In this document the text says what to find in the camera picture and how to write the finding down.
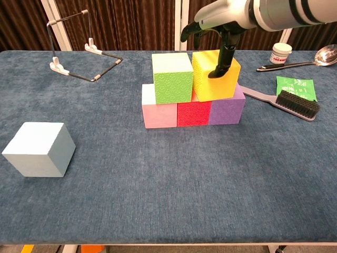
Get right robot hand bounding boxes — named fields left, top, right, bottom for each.
left=180, top=0, right=257, bottom=79

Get metal ladle black handle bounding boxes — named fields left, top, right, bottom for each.
left=256, top=44, right=337, bottom=72

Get metal wire stand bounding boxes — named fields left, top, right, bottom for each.
left=46, top=9, right=124, bottom=83

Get light blue cube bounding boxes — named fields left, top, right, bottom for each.
left=1, top=121, right=76, bottom=178

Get orange cube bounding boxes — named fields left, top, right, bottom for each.
left=176, top=88, right=213, bottom=128

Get yellow cube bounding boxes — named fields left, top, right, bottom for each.
left=192, top=49, right=242, bottom=103

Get purple cube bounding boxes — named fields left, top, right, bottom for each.
left=209, top=83, right=246, bottom=125

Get grey brush black bristles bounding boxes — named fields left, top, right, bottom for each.
left=240, top=84, right=321, bottom=122

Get pink white cube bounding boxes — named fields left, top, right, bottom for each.
left=141, top=83, right=179, bottom=130

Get blue fabric table mat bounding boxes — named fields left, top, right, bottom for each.
left=0, top=50, right=337, bottom=245

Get green cube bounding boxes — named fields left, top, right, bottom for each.
left=151, top=52, right=195, bottom=105

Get orange plastic object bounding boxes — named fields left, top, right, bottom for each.
left=80, top=245, right=106, bottom=253

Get white partition frame post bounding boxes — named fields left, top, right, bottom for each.
left=41, top=0, right=73, bottom=51
left=281, top=27, right=293, bottom=51
left=174, top=0, right=189, bottom=51

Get small white jar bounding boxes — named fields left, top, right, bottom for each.
left=270, top=42, right=293, bottom=65

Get green sachet packet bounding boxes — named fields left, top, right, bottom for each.
left=275, top=75, right=319, bottom=102

